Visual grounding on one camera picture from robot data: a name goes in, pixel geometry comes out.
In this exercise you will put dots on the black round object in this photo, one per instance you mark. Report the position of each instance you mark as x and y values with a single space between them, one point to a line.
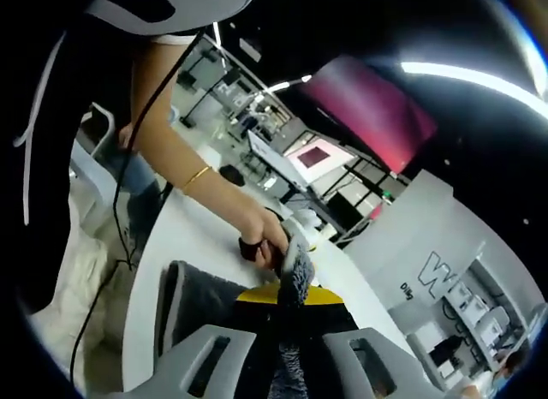
232 175

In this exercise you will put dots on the person's left hand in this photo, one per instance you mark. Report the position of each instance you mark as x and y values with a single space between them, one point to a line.
269 236

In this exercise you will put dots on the grey metal shelf rack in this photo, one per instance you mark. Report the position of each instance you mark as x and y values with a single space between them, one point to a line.
475 322

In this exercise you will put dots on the ceiling light strip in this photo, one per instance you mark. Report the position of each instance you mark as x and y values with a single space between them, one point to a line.
471 80

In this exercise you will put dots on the person's jeans leg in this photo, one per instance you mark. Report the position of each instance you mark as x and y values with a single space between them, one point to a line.
141 176

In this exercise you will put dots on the white cloth bag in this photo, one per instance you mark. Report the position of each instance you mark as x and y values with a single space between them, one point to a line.
81 296

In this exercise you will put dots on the row of white storage boxes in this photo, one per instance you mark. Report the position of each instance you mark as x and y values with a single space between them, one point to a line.
479 313

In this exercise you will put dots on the hanging red screen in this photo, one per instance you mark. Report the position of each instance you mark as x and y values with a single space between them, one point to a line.
368 112

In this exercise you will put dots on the grey towel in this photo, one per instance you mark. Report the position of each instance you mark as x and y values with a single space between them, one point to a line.
201 296

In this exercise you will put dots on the white chest-worn device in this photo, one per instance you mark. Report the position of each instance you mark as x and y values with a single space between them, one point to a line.
171 9

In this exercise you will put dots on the white chair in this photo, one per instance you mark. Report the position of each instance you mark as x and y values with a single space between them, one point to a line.
96 159

